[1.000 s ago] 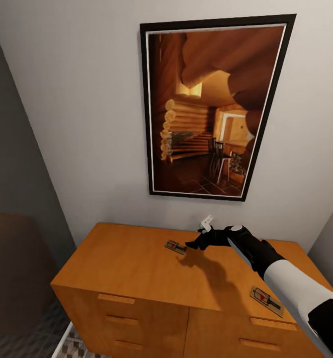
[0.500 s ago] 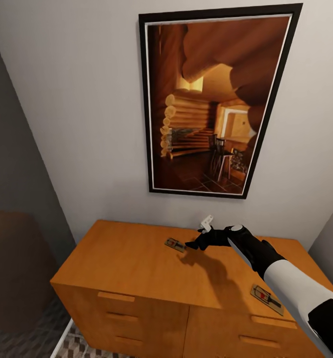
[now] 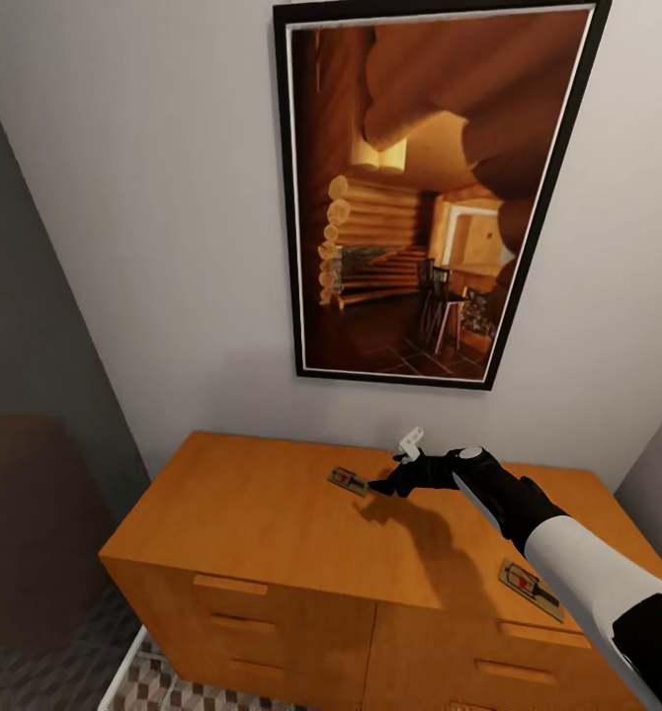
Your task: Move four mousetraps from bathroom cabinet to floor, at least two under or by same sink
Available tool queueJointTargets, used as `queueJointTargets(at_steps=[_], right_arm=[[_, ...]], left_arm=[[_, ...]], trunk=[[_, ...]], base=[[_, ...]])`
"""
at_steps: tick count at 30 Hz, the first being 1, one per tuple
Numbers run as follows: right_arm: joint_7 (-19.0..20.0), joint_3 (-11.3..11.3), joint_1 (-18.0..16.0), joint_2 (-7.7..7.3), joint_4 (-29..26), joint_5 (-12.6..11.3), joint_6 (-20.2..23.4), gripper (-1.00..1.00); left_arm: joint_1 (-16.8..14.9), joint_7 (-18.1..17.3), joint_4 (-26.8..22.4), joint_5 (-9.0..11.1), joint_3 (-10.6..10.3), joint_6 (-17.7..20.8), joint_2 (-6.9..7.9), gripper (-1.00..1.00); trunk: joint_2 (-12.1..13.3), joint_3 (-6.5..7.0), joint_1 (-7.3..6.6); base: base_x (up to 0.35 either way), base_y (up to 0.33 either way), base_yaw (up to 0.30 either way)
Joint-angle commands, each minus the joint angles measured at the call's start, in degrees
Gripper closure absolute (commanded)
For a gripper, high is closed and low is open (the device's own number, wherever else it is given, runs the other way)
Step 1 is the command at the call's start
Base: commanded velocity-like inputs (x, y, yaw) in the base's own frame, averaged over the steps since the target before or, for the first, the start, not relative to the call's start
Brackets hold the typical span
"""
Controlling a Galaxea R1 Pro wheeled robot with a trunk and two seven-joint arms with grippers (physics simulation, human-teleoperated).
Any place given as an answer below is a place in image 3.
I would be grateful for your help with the mousetrap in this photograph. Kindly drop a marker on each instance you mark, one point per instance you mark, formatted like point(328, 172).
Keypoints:
point(349, 480)
point(532, 589)

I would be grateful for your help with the door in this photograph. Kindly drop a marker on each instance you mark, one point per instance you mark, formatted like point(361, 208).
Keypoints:
point(70, 473)

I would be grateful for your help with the picture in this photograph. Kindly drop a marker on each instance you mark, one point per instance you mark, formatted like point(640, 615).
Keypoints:
point(421, 144)

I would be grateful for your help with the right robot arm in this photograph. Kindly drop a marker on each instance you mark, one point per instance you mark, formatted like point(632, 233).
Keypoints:
point(615, 602)

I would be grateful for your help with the shower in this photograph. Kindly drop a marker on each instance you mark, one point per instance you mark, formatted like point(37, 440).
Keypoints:
point(123, 668)

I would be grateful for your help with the cabinet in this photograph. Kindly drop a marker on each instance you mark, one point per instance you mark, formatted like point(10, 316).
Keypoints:
point(255, 573)

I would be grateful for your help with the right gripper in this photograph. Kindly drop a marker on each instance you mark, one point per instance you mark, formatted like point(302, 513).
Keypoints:
point(406, 477)

